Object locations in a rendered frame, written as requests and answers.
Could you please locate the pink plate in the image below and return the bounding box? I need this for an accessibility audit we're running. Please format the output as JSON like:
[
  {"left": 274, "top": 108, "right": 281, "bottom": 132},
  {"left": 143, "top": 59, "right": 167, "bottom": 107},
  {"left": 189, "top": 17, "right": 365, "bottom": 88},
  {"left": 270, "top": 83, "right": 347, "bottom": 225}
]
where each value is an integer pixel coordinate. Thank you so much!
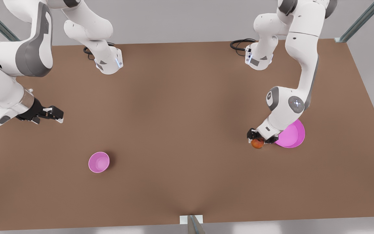
[{"left": 274, "top": 119, "right": 305, "bottom": 149}]

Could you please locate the pink bowl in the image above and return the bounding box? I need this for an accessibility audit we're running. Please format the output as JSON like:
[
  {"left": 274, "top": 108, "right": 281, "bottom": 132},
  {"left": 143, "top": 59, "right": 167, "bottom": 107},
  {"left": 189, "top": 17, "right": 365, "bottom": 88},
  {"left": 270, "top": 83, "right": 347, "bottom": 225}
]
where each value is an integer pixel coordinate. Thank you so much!
[{"left": 88, "top": 152, "right": 110, "bottom": 173}]

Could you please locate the black cable loop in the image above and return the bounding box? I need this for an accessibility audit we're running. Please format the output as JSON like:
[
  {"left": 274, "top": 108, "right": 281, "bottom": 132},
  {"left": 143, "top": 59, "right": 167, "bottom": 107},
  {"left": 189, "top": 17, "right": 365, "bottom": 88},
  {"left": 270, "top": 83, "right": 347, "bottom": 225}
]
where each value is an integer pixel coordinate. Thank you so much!
[
  {"left": 230, "top": 38, "right": 257, "bottom": 57},
  {"left": 83, "top": 42, "right": 116, "bottom": 61}
]

